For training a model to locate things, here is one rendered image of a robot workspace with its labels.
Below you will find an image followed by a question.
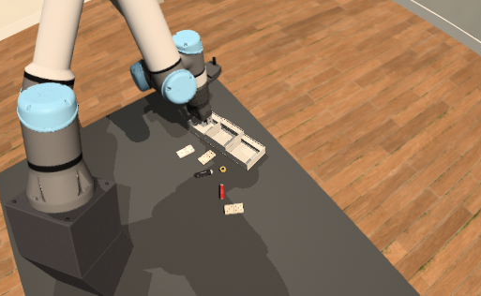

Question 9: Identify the black aa battery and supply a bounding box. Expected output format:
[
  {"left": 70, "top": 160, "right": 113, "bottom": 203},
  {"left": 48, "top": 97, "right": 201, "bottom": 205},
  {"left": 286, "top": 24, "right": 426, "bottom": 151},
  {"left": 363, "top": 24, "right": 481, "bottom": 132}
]
[{"left": 196, "top": 170, "right": 212, "bottom": 178}]

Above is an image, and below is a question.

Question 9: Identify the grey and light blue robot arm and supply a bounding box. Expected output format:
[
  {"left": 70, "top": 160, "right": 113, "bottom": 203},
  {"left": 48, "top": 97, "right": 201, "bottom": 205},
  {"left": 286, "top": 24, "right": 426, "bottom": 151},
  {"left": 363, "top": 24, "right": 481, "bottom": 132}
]
[{"left": 17, "top": 0, "right": 205, "bottom": 213}]

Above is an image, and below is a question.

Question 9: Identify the white three-compartment bin rack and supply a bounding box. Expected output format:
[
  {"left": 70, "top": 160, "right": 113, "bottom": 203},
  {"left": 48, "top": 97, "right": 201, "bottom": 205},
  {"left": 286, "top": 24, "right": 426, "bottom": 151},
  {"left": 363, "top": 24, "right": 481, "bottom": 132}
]
[{"left": 188, "top": 112, "right": 265, "bottom": 170}]

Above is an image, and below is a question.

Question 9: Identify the white domino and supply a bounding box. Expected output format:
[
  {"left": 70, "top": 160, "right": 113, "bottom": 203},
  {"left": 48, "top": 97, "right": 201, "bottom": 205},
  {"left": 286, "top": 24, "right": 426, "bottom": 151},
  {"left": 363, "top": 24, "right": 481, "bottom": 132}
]
[
  {"left": 177, "top": 145, "right": 194, "bottom": 158},
  {"left": 224, "top": 203, "right": 244, "bottom": 215},
  {"left": 198, "top": 150, "right": 216, "bottom": 165}
]

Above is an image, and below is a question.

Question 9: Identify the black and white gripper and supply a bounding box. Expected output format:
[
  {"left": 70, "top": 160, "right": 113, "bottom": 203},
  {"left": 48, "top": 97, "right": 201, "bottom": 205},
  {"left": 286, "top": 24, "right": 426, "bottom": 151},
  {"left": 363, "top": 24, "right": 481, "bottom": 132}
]
[{"left": 186, "top": 57, "right": 221, "bottom": 125}]

